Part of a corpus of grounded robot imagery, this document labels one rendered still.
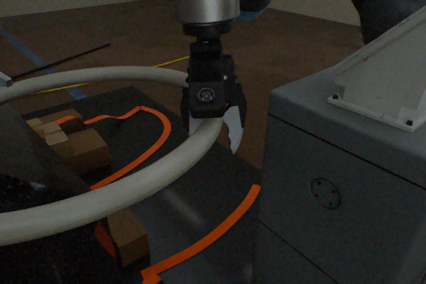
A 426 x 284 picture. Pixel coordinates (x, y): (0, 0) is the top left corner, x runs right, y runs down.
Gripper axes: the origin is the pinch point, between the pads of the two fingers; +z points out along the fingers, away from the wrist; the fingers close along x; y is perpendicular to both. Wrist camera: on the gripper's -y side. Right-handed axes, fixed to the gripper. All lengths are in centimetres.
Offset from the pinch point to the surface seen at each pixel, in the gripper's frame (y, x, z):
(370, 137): 8.4, -28.9, 4.5
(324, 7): 477, -162, 62
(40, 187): 12.2, 38.7, 13.7
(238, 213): 75, -7, 82
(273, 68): 274, -56, 79
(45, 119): 149, 111, 60
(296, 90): 28.2, -19.4, 2.0
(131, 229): 55, 38, 68
